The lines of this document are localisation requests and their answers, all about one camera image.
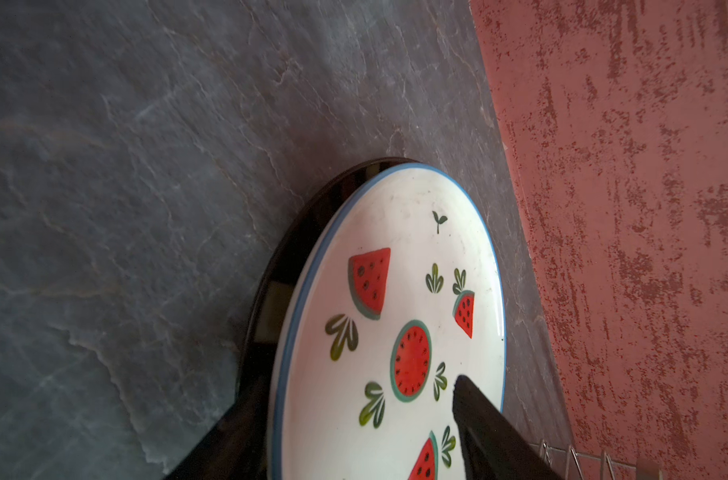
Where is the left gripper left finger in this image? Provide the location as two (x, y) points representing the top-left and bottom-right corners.
(166, 383), (268, 479)

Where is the watermelon pattern plate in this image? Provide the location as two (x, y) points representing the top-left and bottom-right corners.
(267, 163), (507, 479)

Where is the metal wire dish rack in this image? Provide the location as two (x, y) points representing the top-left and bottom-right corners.
(530, 439), (668, 480)

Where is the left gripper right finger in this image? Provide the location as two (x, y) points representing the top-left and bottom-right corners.
(452, 375), (560, 480)

